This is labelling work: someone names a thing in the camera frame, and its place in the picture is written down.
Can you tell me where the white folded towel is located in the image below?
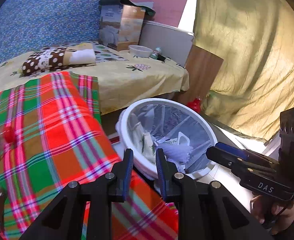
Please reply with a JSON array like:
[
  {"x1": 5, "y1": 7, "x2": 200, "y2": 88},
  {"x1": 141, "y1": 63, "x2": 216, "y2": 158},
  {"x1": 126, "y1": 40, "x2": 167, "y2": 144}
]
[{"x1": 69, "y1": 49, "x2": 96, "y2": 64}]

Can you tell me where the white foam net sleeve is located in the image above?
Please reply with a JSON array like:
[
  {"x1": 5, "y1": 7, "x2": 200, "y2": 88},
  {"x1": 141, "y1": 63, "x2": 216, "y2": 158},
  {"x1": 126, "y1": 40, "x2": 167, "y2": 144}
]
[{"x1": 157, "y1": 142, "x2": 194, "y2": 170}]

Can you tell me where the red plastic bag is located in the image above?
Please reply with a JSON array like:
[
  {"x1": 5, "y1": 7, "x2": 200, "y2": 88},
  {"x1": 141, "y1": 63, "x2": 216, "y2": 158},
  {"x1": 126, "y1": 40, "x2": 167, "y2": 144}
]
[{"x1": 186, "y1": 96, "x2": 202, "y2": 113}]

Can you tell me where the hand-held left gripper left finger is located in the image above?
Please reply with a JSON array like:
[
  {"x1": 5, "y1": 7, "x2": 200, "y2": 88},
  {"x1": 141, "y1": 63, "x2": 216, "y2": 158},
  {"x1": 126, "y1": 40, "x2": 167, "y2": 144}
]
[{"x1": 19, "y1": 149, "x2": 134, "y2": 240}]

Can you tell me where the person's right hand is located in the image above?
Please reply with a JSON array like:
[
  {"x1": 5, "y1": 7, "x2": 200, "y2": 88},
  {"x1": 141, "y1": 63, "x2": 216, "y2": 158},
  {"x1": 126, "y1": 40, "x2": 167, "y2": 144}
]
[{"x1": 249, "y1": 196, "x2": 294, "y2": 235}]

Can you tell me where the clear bin liner bag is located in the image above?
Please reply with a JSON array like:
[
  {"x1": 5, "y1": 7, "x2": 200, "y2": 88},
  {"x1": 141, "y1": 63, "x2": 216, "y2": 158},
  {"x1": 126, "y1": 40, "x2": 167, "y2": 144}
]
[{"x1": 126, "y1": 104, "x2": 211, "y2": 173}]

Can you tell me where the brown cardboard box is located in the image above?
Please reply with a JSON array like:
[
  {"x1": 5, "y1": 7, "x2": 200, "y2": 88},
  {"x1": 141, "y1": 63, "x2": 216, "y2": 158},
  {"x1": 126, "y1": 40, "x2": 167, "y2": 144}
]
[{"x1": 98, "y1": 0, "x2": 156, "y2": 52}]

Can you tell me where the white cabinet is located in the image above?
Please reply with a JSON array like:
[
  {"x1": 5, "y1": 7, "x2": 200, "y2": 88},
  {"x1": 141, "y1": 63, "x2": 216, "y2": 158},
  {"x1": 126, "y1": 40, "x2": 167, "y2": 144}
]
[{"x1": 138, "y1": 20, "x2": 195, "y2": 67}]

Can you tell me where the yellow curtain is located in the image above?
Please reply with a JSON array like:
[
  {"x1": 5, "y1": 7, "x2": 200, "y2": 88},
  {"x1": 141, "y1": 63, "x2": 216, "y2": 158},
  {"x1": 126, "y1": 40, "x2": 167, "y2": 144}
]
[{"x1": 193, "y1": 0, "x2": 294, "y2": 140}]

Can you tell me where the brown polka dot pillow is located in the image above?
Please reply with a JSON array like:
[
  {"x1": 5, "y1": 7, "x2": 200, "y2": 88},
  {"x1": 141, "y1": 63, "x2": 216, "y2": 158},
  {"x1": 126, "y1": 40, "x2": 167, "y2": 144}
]
[{"x1": 21, "y1": 44, "x2": 97, "y2": 75}]

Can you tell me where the white bowl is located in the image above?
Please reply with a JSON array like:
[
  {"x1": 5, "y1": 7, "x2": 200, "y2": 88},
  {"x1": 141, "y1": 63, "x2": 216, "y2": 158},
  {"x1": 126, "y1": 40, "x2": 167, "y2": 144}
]
[{"x1": 128, "y1": 45, "x2": 153, "y2": 57}]

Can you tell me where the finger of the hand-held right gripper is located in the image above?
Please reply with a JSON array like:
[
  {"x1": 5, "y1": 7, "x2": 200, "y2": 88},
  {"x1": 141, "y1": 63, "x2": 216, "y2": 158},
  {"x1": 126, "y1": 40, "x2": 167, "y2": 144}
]
[
  {"x1": 215, "y1": 142, "x2": 280, "y2": 166},
  {"x1": 206, "y1": 146, "x2": 276, "y2": 178}
]

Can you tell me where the wooden panel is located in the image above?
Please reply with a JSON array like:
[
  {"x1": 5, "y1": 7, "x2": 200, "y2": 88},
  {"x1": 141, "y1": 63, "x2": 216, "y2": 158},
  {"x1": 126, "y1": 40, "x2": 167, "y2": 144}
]
[{"x1": 178, "y1": 44, "x2": 224, "y2": 105}]

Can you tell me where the small green capped bottle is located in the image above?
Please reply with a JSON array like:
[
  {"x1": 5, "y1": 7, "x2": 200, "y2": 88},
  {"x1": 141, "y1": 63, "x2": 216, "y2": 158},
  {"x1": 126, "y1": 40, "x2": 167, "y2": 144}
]
[{"x1": 150, "y1": 47, "x2": 162, "y2": 59}]

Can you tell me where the yellow printed bedsheet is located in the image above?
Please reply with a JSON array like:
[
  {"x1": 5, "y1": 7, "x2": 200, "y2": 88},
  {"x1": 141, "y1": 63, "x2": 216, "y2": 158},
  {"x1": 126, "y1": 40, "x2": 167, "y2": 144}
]
[{"x1": 0, "y1": 41, "x2": 190, "y2": 117}]

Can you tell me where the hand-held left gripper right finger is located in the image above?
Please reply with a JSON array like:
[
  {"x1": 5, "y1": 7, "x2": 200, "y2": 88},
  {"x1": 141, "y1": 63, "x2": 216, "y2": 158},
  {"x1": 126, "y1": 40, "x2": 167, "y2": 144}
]
[{"x1": 156, "y1": 149, "x2": 275, "y2": 240}]

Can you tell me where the plaid blanket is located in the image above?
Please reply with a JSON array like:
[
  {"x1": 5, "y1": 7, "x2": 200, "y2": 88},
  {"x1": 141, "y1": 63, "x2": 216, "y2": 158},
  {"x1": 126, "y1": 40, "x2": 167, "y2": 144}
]
[{"x1": 0, "y1": 71, "x2": 179, "y2": 240}]

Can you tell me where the clear bottle with red cap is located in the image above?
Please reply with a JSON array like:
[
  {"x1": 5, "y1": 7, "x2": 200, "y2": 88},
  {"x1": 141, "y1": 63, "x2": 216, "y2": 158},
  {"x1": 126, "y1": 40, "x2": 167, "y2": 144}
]
[{"x1": 0, "y1": 125, "x2": 16, "y2": 157}]

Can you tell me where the white round bin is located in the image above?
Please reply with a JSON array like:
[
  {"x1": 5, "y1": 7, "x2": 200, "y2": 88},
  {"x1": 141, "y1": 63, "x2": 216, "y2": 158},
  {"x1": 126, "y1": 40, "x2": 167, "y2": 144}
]
[{"x1": 115, "y1": 98, "x2": 218, "y2": 180}]

